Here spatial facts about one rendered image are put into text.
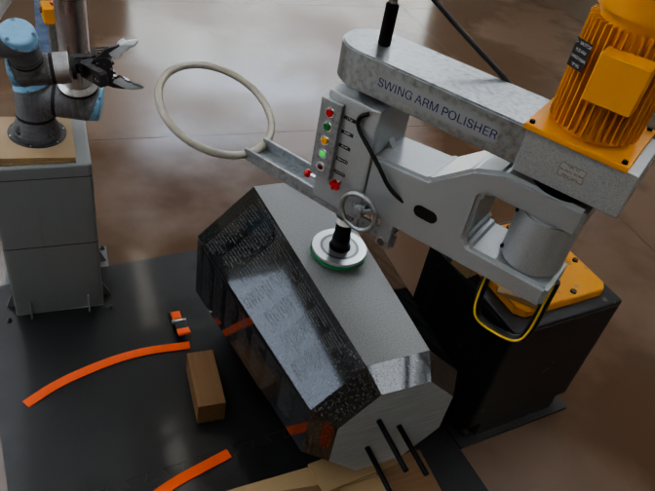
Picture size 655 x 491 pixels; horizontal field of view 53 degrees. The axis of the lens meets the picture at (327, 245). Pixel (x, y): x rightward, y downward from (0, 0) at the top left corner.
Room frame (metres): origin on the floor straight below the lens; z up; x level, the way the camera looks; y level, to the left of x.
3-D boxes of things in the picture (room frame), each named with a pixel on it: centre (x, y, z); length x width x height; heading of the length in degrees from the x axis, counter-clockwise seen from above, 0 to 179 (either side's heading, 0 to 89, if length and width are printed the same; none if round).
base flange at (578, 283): (2.24, -0.86, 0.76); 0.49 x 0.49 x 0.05; 34
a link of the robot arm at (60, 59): (1.70, 0.86, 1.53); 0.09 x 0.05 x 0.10; 26
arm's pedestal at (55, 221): (2.28, 1.30, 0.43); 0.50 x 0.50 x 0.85; 27
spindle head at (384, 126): (1.91, -0.12, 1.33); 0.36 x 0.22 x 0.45; 61
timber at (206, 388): (1.79, 0.41, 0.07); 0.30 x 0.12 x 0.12; 26
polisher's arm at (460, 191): (1.75, -0.38, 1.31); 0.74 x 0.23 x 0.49; 61
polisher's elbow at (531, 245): (1.63, -0.62, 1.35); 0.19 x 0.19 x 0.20
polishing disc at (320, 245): (1.95, -0.05, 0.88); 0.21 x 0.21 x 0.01
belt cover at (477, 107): (1.78, -0.35, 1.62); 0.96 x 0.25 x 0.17; 61
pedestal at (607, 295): (2.24, -0.86, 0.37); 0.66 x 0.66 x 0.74; 34
